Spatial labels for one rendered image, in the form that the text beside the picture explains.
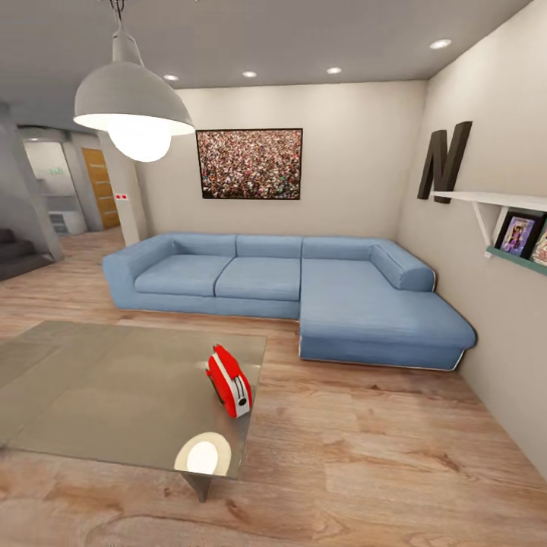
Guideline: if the radio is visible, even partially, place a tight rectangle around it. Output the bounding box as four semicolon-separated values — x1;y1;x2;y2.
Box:
206;344;252;419

